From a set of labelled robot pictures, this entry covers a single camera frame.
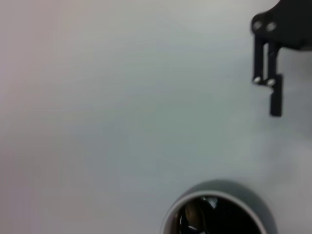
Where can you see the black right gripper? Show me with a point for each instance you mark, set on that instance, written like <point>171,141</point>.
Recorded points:
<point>290,24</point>

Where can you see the grey ceramic cup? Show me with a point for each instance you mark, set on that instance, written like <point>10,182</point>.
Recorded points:
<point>219,187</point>

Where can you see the dark coffee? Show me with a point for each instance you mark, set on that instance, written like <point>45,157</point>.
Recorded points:
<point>234,219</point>

